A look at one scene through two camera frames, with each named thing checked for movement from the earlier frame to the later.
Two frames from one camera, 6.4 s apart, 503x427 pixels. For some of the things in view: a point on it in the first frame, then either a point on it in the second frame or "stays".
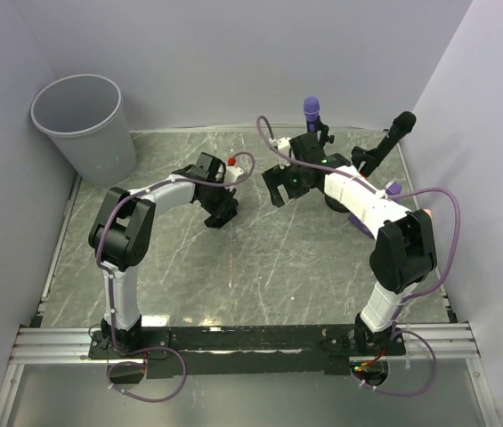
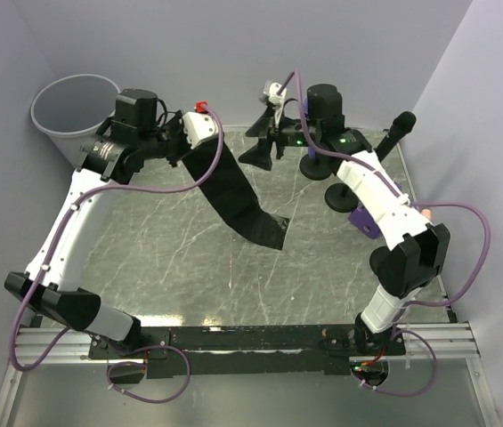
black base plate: (300, 350) stays
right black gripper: (278, 175) → (260, 154)
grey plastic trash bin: (84, 116) stays
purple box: (393, 189) stays
